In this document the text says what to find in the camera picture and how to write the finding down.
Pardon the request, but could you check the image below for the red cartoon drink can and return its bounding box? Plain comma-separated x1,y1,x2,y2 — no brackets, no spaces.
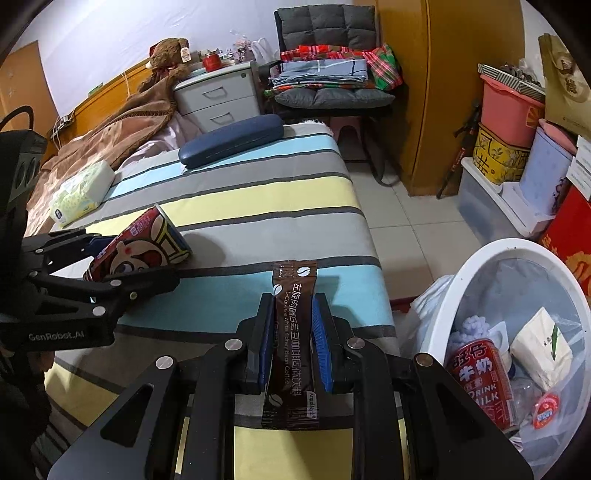
83,204,192,282

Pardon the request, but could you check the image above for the brown coffee sachet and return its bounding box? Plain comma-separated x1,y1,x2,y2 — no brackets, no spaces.
262,260,318,431

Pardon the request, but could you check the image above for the white trash basket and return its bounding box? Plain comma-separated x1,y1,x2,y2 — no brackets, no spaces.
394,238,590,479

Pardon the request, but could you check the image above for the green tissue pack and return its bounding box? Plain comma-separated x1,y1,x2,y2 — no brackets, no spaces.
49,161,115,228

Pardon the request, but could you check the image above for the red milk can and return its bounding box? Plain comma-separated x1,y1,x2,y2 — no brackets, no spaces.
446,338,518,435

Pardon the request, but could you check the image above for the small red round lid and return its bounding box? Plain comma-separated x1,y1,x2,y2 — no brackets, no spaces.
532,392,560,430

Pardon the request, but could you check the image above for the white crumpled paper pack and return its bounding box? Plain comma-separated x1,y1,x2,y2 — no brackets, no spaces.
510,307,573,392

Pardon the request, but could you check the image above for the brown blanket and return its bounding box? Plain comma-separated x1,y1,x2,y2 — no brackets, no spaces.
25,66,189,236

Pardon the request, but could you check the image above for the wooden headboard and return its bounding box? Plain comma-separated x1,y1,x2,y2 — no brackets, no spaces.
49,63,151,150

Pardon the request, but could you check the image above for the wooden side cabinet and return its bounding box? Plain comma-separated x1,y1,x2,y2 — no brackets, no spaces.
0,41,58,136

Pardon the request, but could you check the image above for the striped bed sheet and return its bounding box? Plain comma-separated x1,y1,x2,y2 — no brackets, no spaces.
35,121,398,463

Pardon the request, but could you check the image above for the navy glasses case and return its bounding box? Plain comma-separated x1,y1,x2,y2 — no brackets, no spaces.
178,114,284,169

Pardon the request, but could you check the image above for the brown teddy bear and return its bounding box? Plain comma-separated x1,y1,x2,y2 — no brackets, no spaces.
137,38,191,92

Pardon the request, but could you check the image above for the grey drawer nightstand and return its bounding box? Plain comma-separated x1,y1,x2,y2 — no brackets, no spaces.
173,61,260,133

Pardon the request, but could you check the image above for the clear storage box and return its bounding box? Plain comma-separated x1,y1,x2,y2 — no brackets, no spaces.
458,157,555,245

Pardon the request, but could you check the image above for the red gift box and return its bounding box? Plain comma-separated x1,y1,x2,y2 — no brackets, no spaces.
539,187,591,302

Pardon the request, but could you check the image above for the red jar on nightstand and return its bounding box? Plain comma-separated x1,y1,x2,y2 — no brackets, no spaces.
202,51,222,73

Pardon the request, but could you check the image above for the yellow patterned box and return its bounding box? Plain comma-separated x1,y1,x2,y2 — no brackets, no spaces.
473,123,530,185

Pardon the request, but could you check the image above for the lavender cylindrical bin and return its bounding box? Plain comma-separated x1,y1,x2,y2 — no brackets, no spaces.
519,126,573,215

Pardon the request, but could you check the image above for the folded colourful bedding stack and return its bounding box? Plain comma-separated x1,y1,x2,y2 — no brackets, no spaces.
264,44,404,97

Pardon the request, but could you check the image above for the pink plastic bucket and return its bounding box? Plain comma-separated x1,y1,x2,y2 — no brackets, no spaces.
480,74,545,148

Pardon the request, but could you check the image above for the grey cushioned chair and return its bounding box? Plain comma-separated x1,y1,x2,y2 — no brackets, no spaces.
263,4,404,111

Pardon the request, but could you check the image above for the gold paper bag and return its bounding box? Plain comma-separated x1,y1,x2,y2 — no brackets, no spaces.
538,33,591,140

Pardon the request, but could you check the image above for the wooden wardrobe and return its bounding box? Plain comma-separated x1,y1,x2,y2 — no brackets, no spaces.
373,0,525,196

